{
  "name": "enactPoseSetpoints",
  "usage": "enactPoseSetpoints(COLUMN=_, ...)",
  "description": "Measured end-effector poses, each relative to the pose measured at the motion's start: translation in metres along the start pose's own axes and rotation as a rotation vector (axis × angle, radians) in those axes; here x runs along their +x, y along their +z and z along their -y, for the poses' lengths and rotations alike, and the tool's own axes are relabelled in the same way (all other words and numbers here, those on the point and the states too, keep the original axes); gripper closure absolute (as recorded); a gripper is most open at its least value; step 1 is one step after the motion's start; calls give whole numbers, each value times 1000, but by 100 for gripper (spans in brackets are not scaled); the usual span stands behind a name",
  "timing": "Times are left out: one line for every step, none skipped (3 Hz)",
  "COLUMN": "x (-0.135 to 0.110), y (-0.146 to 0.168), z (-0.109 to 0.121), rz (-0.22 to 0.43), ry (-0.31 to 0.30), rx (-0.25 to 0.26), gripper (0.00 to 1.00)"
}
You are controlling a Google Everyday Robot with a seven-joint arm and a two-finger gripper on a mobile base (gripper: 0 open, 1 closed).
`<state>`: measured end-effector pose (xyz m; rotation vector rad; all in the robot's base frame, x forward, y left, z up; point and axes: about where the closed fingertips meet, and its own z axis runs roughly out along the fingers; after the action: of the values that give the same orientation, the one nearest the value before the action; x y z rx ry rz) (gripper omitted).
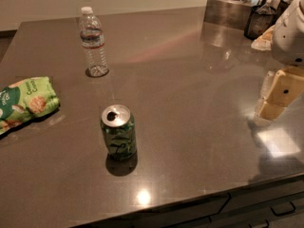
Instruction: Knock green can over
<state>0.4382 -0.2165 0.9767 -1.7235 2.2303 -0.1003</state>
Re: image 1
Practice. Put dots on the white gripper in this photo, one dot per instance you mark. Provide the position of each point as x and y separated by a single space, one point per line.
289 38

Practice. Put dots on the green soda can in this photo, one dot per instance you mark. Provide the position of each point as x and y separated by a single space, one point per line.
118 127

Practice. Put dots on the white packet on counter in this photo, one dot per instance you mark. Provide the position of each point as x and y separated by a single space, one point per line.
264 41

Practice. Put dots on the black mesh cup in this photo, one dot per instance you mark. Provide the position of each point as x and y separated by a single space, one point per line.
258 22

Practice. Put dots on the clear plastic water bottle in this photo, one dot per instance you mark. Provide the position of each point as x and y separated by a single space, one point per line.
93 42

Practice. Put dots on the green snack bag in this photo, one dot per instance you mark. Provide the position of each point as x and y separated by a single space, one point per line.
26 100

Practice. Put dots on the black drawer handle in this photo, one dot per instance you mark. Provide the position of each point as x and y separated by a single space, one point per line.
283 209

